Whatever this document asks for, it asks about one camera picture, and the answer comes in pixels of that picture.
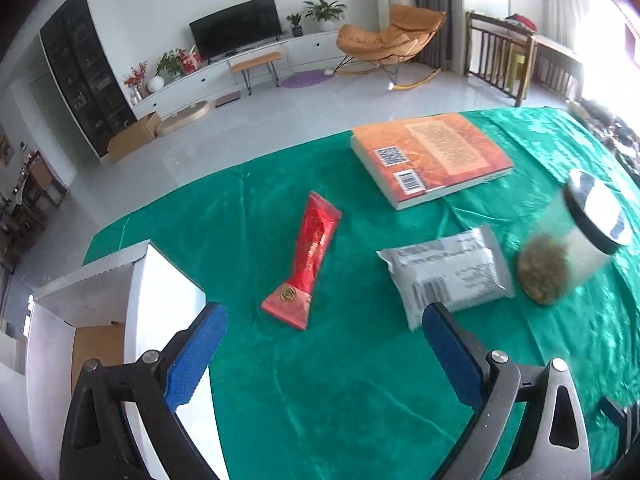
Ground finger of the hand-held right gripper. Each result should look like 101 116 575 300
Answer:
600 396 640 456

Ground large green potted plant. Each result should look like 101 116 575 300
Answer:
302 0 347 32

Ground clear jar with black lid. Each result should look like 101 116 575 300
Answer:
516 169 633 307

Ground brown cardboard box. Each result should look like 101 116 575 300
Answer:
106 111 162 163

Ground black television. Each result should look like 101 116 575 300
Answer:
188 0 283 65

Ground wooden dining chair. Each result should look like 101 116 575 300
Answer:
25 152 68 208

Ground orange rocking chair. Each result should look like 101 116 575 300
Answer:
334 4 447 92

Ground round wooden floor tray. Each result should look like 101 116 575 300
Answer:
156 101 211 137

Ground white cardboard box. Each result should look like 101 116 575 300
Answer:
25 240 231 480

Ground bushy green potted plant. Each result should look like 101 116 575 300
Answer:
156 49 186 81

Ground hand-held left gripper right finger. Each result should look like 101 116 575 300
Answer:
421 301 593 480

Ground red flowers in vase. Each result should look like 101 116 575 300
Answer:
123 61 149 101

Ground purple round mat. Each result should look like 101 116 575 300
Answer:
278 70 328 90

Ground green tablecloth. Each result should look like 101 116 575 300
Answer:
81 105 640 480

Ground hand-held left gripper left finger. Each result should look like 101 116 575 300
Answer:
59 301 229 480

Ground white curtain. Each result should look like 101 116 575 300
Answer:
530 0 596 58

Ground dark wooden railing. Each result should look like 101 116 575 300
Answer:
465 10 586 108

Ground tall black glass cabinet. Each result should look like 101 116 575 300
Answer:
39 0 138 160

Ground grey plastic packet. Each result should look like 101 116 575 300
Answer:
376 225 516 332

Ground red packet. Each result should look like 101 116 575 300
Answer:
261 191 343 331

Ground orange book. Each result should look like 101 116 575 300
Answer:
350 112 516 211

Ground wooden bench with black legs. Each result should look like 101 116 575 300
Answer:
228 51 283 96

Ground white television cabinet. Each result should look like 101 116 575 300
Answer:
131 30 351 121

